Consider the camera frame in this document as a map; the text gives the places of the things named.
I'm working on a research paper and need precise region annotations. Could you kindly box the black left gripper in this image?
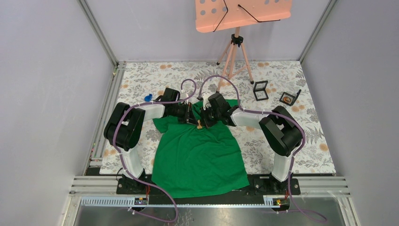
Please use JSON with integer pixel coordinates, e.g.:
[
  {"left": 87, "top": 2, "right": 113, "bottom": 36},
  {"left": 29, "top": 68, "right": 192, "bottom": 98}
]
[{"left": 171, "top": 102, "right": 199, "bottom": 126}]

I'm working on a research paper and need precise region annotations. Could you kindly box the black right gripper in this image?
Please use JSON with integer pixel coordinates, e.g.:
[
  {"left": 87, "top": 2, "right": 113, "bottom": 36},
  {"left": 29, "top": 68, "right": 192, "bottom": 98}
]
[{"left": 200, "top": 104, "right": 221, "bottom": 128}]

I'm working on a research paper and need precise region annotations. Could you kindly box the green t-shirt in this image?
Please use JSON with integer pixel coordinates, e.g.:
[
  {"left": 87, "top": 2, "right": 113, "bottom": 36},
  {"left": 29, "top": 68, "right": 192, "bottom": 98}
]
[{"left": 152, "top": 116, "right": 249, "bottom": 198}]

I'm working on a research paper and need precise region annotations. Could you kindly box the black display box frame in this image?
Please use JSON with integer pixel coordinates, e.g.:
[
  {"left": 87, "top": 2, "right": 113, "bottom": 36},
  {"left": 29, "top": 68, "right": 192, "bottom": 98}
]
[{"left": 253, "top": 80, "right": 269, "bottom": 101}]

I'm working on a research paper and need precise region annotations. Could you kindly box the black box with ring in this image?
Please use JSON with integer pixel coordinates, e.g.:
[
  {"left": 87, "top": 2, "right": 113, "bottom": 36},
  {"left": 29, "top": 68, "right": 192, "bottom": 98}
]
[{"left": 279, "top": 89, "right": 302, "bottom": 106}]

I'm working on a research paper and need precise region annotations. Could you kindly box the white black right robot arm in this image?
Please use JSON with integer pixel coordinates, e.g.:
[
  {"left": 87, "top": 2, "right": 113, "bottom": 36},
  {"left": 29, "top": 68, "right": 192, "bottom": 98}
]
[{"left": 200, "top": 93, "right": 305, "bottom": 194}]

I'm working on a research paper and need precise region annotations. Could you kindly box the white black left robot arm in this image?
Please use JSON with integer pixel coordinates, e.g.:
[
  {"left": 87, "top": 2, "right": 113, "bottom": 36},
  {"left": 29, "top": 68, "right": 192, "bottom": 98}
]
[{"left": 104, "top": 88, "right": 197, "bottom": 194}]

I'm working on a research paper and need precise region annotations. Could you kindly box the small blue object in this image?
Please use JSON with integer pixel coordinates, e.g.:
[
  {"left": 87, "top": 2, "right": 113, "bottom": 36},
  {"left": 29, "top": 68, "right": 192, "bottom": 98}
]
[{"left": 144, "top": 94, "right": 153, "bottom": 102}]

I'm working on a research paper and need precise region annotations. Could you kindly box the pink music stand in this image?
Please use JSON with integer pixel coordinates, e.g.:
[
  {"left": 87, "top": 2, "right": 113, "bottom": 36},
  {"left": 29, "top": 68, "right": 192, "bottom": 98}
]
[{"left": 194, "top": 0, "right": 293, "bottom": 85}]

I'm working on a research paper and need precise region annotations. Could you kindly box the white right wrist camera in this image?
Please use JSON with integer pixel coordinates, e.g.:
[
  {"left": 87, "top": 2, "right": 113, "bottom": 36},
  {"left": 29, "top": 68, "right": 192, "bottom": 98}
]
[{"left": 202, "top": 97, "right": 212, "bottom": 111}]

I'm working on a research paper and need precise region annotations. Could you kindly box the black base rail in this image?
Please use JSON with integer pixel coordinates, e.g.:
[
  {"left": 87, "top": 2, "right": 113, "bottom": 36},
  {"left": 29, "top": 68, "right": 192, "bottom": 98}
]
[{"left": 116, "top": 174, "right": 301, "bottom": 207}]

